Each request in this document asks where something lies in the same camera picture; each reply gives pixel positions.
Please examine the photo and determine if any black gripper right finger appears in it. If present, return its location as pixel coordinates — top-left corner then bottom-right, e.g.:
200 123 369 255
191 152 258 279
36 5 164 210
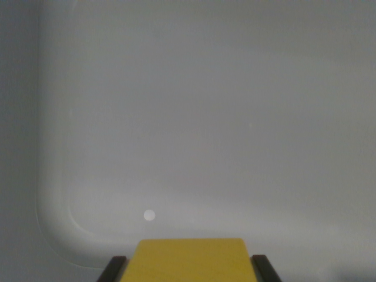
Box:
251 254 284 282

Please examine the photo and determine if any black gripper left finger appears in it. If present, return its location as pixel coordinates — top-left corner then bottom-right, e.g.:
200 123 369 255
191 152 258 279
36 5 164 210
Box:
95 256 130 282

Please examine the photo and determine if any yellow cube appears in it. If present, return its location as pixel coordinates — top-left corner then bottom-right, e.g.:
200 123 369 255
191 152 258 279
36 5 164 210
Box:
119 238 259 282

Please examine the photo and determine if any grey plastic bin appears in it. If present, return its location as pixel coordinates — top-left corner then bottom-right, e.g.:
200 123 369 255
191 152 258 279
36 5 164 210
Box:
0 0 376 282

